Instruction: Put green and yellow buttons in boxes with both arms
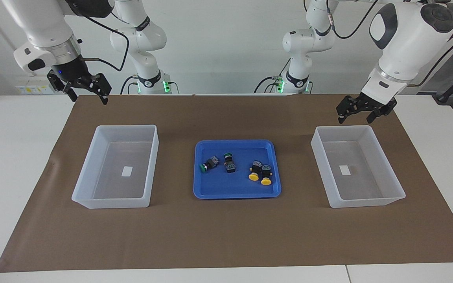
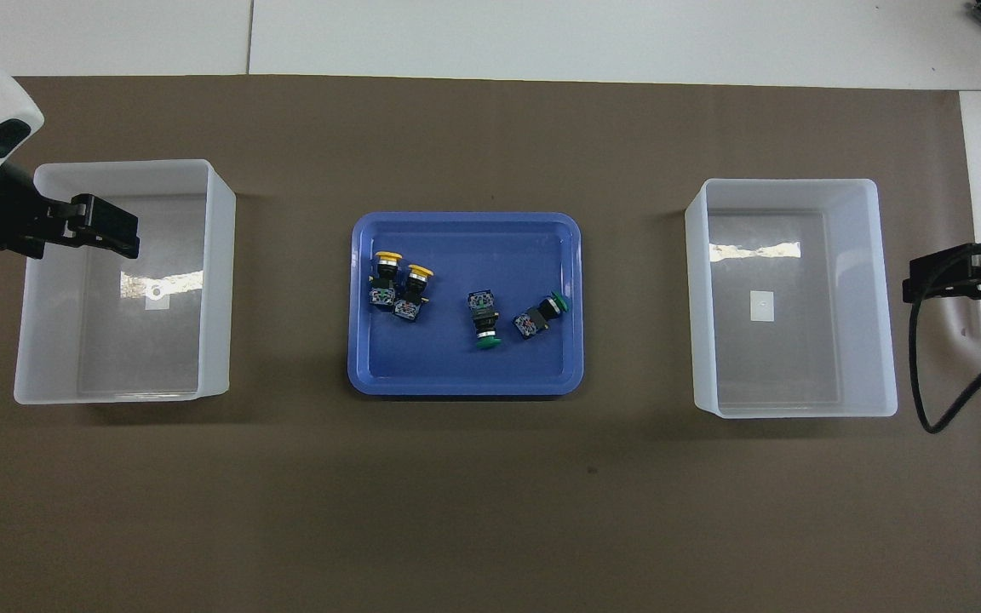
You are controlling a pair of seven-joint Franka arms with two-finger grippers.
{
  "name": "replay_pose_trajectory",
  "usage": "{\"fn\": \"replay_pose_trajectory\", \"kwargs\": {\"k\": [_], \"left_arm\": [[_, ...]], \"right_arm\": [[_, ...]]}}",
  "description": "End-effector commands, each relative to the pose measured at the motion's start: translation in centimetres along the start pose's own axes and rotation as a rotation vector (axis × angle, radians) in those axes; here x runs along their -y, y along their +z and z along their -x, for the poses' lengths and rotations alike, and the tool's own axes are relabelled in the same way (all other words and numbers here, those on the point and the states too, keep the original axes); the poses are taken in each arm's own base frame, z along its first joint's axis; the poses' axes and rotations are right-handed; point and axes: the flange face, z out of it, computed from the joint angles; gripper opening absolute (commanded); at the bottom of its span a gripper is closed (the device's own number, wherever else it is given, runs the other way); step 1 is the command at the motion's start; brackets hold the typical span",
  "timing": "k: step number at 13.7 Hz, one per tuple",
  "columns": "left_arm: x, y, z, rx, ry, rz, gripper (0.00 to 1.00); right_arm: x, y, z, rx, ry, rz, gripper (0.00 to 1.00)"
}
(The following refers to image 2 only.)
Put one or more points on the translucent white plastic box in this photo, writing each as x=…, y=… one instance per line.
x=124, y=358
x=797, y=375

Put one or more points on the plain white label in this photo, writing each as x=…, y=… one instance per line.
x=762, y=306

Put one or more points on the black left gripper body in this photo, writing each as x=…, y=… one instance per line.
x=5, y=217

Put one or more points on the green push button switch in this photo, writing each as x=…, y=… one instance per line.
x=484, y=317
x=535, y=319

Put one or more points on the blue plastic tray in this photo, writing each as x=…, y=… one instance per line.
x=465, y=304

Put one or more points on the brown table mat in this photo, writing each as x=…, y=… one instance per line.
x=473, y=494

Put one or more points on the yellow push button switch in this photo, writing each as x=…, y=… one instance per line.
x=411, y=302
x=384, y=289

